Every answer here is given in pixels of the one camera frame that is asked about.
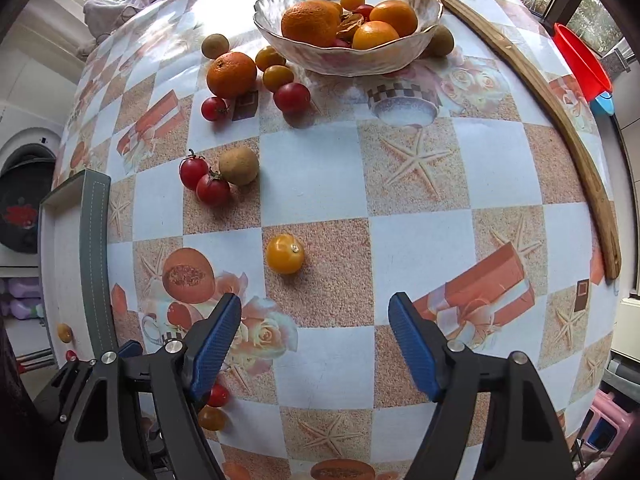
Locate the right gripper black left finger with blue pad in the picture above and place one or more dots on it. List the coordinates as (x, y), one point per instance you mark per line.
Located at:
(136, 417)

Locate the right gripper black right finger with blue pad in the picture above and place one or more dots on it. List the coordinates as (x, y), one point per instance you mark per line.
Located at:
(523, 438)

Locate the red tomato with stem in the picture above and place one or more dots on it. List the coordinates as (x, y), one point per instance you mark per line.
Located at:
(213, 190)
(191, 169)

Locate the brown round kiwi fruit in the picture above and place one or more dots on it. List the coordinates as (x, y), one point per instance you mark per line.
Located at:
(239, 166)

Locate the pink plastic stool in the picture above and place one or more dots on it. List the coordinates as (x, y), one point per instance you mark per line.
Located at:
(607, 422)

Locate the green grey tray box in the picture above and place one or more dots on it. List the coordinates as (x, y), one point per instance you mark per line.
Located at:
(72, 230)

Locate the white washing machine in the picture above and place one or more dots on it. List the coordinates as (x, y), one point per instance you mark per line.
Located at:
(29, 145)

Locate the blue plastic basin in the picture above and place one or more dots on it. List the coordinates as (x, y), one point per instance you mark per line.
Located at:
(603, 105)

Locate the small red cherry tomato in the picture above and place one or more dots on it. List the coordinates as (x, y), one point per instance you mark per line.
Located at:
(214, 109)

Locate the red plastic bucket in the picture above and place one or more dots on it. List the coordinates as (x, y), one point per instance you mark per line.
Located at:
(587, 69)

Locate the large orange on table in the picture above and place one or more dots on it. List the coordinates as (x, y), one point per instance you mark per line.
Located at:
(231, 74)

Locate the red tomato near orange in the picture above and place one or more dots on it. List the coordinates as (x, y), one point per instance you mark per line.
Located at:
(292, 98)

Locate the kiwi beside bowl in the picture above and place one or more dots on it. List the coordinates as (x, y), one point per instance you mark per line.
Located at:
(441, 44)

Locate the kiwi left of orange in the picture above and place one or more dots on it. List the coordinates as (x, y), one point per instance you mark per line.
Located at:
(214, 45)

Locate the orange in bowl front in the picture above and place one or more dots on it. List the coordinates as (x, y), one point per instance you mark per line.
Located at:
(373, 34)

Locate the orange in bowl right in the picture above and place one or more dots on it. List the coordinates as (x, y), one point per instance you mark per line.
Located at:
(397, 14)

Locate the large orange in bowl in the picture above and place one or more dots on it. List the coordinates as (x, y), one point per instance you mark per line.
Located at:
(312, 22)

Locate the clear glass fruit bowl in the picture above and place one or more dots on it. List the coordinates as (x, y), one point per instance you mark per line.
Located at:
(348, 62)

